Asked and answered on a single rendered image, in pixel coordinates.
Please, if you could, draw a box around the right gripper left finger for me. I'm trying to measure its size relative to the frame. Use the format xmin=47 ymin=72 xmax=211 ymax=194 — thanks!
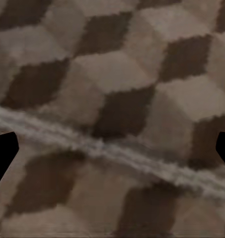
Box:
xmin=0 ymin=132 xmax=19 ymax=180

